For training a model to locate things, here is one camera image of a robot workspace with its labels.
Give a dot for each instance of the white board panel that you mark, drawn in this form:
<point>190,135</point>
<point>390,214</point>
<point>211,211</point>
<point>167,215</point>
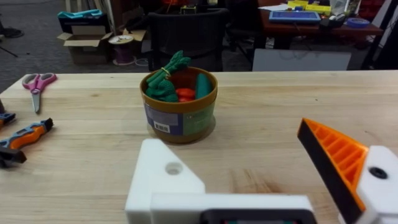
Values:
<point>298,60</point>

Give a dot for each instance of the black chair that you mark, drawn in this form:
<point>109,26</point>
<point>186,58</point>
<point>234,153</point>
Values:
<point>186,34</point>

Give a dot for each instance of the brown tub with toy vegetables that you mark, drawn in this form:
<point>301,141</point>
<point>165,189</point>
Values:
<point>178,119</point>

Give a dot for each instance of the blue and orange tool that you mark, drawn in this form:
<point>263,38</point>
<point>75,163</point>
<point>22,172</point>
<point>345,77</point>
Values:
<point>6,118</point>

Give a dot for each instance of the blue tape roll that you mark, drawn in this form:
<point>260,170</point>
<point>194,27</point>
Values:
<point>357,22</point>

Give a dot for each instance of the teal cloth on black box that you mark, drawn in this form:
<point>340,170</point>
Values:
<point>79,14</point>

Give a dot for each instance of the brown wooden desk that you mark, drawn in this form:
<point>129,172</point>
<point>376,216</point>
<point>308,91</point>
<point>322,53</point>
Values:
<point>311,30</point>

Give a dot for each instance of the yellow toy blocks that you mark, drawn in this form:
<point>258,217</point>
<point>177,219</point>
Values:
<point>311,6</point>

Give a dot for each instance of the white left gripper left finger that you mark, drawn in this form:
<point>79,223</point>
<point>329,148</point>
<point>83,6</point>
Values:
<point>155,177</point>

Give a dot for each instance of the orange and blue utility knife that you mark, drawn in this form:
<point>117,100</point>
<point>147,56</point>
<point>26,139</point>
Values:
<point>26,135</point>

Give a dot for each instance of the white orange left gripper right finger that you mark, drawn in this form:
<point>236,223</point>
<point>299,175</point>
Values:
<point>373,193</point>

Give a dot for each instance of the open cardboard box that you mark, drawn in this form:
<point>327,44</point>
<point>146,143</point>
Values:
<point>87,46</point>

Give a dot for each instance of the blue tablet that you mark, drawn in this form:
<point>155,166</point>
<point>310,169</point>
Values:
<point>293,16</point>

